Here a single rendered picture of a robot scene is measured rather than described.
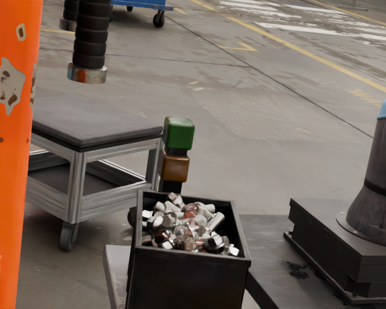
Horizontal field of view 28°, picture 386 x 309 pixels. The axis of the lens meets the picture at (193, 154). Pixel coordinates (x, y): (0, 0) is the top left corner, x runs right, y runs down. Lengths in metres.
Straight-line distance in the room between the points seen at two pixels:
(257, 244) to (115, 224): 0.84
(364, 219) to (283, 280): 0.20
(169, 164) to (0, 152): 0.69
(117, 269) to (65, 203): 1.04
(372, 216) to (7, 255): 1.16
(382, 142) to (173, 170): 0.55
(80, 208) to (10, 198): 1.70
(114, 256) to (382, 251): 0.57
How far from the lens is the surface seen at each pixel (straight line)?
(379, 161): 1.54
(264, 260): 1.59
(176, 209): 1.02
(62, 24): 1.20
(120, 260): 1.14
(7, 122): 0.43
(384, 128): 1.53
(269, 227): 1.77
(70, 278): 2.06
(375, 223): 1.55
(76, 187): 2.10
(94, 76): 0.86
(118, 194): 2.24
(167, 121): 1.11
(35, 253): 2.18
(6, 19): 0.42
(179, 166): 1.11
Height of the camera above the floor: 0.94
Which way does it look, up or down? 17 degrees down
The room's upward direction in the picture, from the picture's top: 9 degrees clockwise
